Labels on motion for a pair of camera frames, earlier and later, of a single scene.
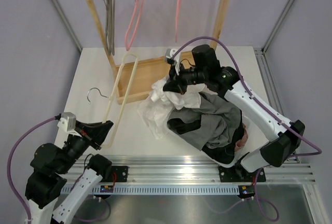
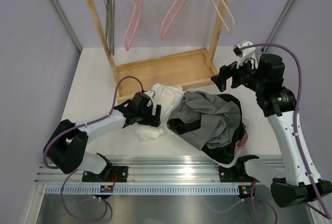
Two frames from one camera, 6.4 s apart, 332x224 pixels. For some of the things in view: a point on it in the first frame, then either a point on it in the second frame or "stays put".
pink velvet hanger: [127, 46] stays put
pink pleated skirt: [241, 142] stays put
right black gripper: [173, 85] -> [227, 72]
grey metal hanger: [110, 25] stays put
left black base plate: [118, 173] stays put
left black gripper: [92, 133] -> [153, 120]
